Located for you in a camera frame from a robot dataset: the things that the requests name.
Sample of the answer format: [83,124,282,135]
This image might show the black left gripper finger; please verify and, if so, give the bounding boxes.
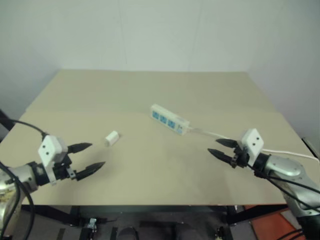
[66,142,93,154]
[74,161,107,182]

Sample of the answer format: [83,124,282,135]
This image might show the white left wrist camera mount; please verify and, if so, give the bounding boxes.
[37,135,68,186]

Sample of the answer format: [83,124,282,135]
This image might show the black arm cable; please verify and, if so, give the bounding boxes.
[0,110,48,240]
[251,167,320,240]

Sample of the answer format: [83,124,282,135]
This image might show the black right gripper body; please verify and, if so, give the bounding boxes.
[230,145,251,170]

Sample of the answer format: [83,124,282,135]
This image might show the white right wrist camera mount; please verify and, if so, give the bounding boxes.
[240,128,265,166]

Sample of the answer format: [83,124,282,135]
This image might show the white power cable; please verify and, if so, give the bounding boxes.
[187,127,318,161]

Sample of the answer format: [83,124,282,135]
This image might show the white power strip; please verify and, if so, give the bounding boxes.
[150,104,191,137]

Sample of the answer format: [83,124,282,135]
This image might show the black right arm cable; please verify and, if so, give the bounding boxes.
[251,167,320,240]

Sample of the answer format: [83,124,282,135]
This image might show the white plug adapter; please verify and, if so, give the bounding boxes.
[104,130,121,148]

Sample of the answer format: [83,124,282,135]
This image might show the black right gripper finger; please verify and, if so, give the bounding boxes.
[207,148,234,165]
[215,138,239,149]

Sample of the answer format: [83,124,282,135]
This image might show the orange floor mat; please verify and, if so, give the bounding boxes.
[243,204,303,240]

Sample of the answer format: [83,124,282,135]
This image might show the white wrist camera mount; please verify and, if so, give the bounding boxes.
[37,135,68,186]
[240,128,265,166]

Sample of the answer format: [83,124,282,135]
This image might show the black table frame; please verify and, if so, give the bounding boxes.
[20,204,288,240]

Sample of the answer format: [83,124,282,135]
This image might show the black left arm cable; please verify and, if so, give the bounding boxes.
[0,110,48,240]

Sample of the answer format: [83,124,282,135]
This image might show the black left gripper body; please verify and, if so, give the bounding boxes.
[52,152,77,181]

